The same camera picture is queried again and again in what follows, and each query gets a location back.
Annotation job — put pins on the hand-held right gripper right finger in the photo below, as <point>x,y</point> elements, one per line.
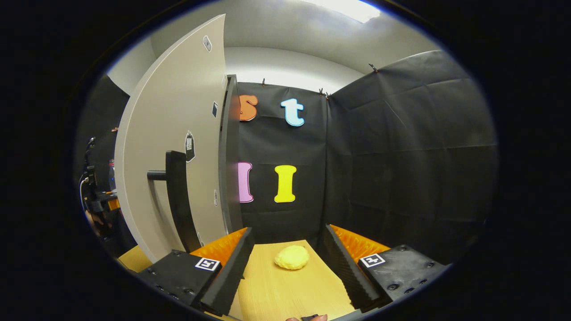
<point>343,267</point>

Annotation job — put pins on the long ceiling light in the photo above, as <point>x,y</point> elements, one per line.
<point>348,9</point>

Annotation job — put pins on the yellow lumpy sponge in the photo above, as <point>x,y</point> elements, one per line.
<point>292,257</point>

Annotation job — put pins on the clear glass bottle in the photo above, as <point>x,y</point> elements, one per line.
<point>112,174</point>

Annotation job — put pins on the black backdrop cloth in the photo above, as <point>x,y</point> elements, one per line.
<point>401,156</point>

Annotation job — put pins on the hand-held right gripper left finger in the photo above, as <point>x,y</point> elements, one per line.
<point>232,272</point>

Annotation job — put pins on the beige cabinet door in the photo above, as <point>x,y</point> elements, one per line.
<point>169,111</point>

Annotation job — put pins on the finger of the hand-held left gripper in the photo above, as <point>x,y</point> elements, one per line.
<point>113,204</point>

